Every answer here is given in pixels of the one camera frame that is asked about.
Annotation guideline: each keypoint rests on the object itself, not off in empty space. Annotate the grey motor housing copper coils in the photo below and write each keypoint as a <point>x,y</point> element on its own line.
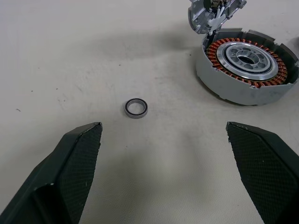
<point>233,91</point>

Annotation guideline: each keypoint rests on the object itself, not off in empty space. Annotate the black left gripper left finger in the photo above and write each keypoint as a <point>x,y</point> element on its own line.
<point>58,177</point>

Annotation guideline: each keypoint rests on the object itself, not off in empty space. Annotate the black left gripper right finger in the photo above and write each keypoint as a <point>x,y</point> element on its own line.
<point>264,168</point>

